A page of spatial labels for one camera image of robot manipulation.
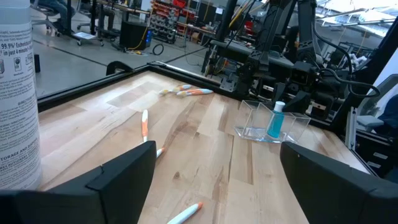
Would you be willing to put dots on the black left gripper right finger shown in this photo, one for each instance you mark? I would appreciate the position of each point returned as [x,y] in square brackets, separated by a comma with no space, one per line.
[335,196]

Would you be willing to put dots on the white paper cup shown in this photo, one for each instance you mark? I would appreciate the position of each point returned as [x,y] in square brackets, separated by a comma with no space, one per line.
[18,93]

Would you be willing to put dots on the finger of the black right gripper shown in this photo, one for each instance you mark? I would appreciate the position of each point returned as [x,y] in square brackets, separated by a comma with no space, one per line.
[297,102]
[279,92]

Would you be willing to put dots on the shelving with red bins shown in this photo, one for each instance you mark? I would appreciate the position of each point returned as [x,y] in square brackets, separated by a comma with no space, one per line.
[168,18]

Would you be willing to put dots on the black computer tower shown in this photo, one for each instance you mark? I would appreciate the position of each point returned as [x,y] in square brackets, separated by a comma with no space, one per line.
[133,35]

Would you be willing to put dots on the person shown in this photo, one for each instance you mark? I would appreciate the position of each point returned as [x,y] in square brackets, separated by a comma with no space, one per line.
[59,9]

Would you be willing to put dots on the black metal rig frame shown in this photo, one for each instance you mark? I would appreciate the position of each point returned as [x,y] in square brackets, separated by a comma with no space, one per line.
[93,83]

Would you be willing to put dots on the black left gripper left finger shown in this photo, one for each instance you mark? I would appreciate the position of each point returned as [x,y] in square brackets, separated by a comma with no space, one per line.
[109,193]

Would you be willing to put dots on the black pole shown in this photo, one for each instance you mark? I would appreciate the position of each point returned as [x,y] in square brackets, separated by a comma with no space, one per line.
[370,62]

